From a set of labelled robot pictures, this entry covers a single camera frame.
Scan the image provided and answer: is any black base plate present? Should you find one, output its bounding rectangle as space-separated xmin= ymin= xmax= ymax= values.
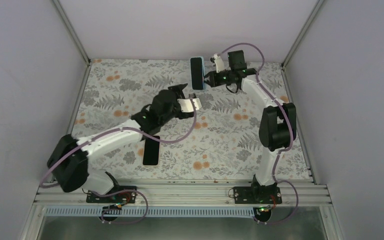
xmin=231 ymin=185 xmax=283 ymax=205
xmin=86 ymin=185 xmax=137 ymax=205

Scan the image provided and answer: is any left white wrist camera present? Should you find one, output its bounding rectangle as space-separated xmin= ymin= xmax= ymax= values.
xmin=177 ymin=97 xmax=202 ymax=113

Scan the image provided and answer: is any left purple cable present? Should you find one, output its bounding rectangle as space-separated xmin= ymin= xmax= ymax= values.
xmin=39 ymin=94 xmax=198 ymax=225

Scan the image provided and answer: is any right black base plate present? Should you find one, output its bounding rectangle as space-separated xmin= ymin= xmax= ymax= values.
xmin=231 ymin=185 xmax=283 ymax=205

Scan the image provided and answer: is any purple cable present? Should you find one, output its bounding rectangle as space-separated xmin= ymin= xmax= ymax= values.
xmin=218 ymin=43 xmax=300 ymax=225
xmin=39 ymin=94 xmax=198 ymax=225

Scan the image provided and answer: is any aluminium mounting rail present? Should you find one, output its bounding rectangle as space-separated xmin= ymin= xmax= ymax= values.
xmin=33 ymin=179 xmax=332 ymax=207

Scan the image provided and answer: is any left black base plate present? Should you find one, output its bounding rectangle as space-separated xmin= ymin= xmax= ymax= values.
xmin=86 ymin=185 xmax=137 ymax=205

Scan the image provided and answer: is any black phone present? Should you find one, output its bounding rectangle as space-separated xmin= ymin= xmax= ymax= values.
xmin=189 ymin=56 xmax=205 ymax=90
xmin=142 ymin=138 xmax=160 ymax=166

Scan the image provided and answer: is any floral patterned table mat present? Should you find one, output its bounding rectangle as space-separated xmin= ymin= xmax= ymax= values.
xmin=59 ymin=58 xmax=312 ymax=182

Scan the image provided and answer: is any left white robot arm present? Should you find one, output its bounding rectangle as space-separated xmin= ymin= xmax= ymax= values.
xmin=43 ymin=84 xmax=202 ymax=203

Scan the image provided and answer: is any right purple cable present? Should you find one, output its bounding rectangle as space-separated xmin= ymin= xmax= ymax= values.
xmin=218 ymin=43 xmax=300 ymax=225

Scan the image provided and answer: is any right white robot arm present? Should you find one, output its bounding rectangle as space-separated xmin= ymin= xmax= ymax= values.
xmin=204 ymin=50 xmax=297 ymax=204

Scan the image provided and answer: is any white slotted cable duct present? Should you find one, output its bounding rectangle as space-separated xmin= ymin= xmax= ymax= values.
xmin=43 ymin=206 xmax=255 ymax=218

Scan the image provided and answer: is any black phone in white case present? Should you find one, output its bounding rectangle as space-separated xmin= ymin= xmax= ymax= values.
xmin=142 ymin=138 xmax=160 ymax=166

